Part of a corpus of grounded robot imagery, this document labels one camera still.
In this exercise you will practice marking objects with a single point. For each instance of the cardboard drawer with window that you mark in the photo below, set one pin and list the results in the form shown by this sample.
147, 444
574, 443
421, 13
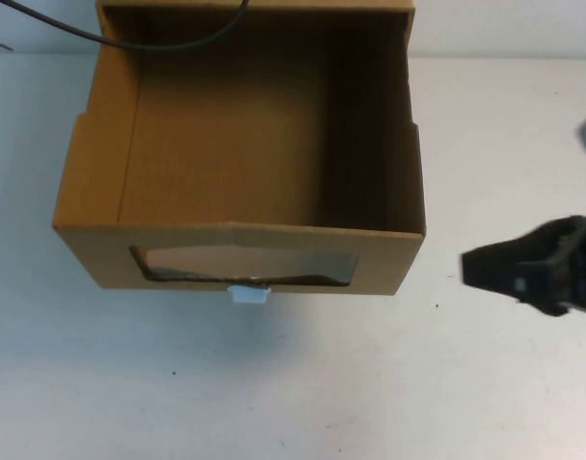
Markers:
201, 144

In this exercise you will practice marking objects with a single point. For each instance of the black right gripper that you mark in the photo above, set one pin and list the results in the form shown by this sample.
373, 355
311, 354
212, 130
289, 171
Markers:
585, 273

